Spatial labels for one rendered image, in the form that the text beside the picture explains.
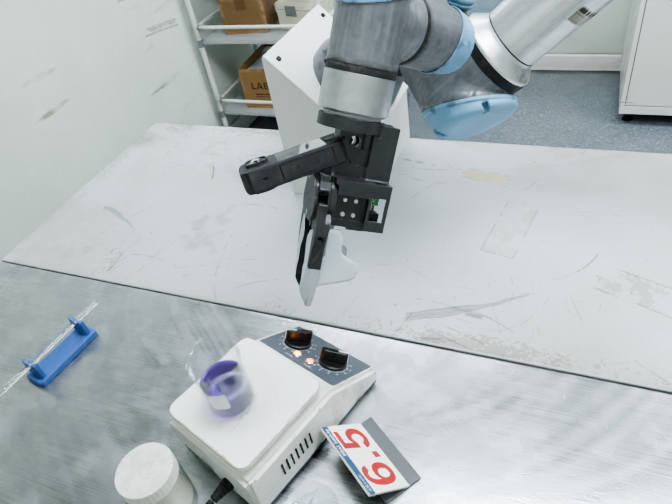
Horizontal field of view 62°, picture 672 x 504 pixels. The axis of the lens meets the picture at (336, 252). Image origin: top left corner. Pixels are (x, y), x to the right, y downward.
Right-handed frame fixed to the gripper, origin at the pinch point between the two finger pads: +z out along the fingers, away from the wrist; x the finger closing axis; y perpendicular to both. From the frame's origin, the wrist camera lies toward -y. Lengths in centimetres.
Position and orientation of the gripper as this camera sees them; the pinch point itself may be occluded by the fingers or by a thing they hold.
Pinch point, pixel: (300, 286)
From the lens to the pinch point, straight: 65.1
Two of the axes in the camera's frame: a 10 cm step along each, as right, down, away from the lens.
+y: 9.6, 1.2, 2.4
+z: -1.9, 9.3, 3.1
